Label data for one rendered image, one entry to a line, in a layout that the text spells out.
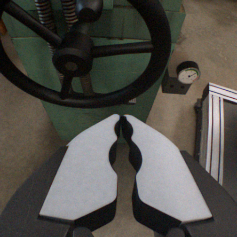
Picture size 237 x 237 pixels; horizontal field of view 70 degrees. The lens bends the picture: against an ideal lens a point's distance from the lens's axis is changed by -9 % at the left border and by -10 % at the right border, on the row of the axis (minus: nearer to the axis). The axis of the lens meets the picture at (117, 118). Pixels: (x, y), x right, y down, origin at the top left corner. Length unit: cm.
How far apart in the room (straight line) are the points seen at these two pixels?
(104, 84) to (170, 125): 68
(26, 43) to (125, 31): 27
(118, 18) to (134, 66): 16
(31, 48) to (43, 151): 69
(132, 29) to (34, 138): 89
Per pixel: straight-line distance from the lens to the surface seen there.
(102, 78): 60
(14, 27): 54
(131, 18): 46
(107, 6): 34
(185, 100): 134
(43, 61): 59
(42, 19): 35
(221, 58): 184
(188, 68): 49
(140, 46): 27
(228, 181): 98
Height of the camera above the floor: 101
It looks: 61 degrees down
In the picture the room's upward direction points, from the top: 6 degrees clockwise
